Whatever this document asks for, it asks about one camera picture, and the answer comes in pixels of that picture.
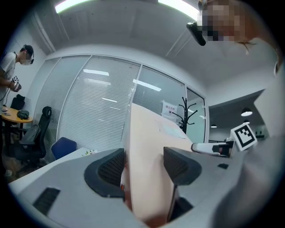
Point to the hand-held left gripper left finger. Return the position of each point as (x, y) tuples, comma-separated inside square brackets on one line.
[(66, 173)]

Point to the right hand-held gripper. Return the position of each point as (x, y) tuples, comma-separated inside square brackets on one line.
[(243, 137)]

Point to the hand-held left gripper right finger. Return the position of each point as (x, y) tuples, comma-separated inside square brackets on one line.
[(211, 173)]

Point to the beige cardboard box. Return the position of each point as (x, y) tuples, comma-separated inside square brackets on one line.
[(147, 144)]

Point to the grey table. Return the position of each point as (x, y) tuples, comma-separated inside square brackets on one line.
[(55, 162)]

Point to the black pendant lamp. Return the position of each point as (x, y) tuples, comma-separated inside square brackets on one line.
[(213, 126), (246, 112)]

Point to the blue chair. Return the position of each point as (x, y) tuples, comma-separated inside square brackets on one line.
[(63, 147)]

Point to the pink flowers in pot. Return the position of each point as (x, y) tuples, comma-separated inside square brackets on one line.
[(90, 152)]

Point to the black coat rack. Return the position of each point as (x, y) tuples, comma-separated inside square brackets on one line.
[(184, 115)]

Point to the black office chair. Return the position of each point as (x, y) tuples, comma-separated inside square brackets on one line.
[(43, 133)]

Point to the white paper notice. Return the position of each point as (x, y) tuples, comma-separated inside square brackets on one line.
[(169, 109)]

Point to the small black bag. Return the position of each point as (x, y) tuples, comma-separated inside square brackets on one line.
[(23, 114)]

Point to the round wooden table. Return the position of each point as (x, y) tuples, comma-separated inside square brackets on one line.
[(13, 118)]

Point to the person's body in grey top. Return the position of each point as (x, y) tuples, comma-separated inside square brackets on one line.
[(267, 100)]

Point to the long ceiling light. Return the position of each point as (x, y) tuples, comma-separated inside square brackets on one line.
[(71, 5), (178, 4)]

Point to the black head-mounted camera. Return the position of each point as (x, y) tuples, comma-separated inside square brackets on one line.
[(197, 33)]

